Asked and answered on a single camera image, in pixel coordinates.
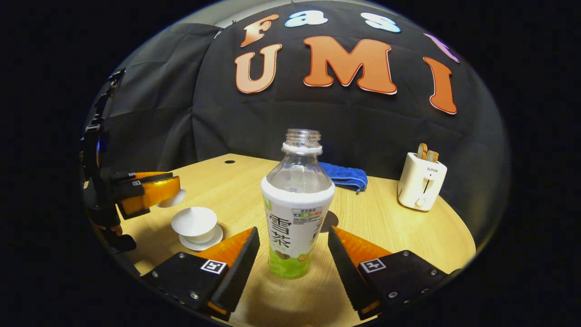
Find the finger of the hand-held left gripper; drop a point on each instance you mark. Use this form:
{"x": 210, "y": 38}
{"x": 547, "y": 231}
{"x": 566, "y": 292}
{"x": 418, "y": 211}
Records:
{"x": 136, "y": 176}
{"x": 150, "y": 193}

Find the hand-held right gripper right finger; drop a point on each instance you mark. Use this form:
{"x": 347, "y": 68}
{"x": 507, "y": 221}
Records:
{"x": 347, "y": 277}

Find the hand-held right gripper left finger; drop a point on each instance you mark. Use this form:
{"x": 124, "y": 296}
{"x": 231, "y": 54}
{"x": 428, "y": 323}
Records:
{"x": 238, "y": 272}

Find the white teacup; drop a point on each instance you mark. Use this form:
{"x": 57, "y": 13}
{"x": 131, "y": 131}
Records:
{"x": 194, "y": 222}

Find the dark round coaster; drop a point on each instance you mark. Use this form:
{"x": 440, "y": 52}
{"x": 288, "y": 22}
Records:
{"x": 331, "y": 220}

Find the clear water bottle white label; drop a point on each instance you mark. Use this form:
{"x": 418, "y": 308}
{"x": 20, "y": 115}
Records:
{"x": 295, "y": 218}

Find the white saucer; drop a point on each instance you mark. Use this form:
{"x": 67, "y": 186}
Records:
{"x": 213, "y": 240}

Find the blue towel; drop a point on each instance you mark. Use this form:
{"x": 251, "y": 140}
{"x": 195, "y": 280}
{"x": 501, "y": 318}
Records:
{"x": 347, "y": 177}

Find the white toaster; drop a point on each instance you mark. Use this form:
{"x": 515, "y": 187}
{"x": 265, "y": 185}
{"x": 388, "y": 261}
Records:
{"x": 420, "y": 184}

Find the black backdrop cloth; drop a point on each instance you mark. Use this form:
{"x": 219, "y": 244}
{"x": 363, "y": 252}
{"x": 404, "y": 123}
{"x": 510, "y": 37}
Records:
{"x": 363, "y": 131}

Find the toasted bread slice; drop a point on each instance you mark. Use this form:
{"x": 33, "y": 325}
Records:
{"x": 422, "y": 151}
{"x": 433, "y": 156}

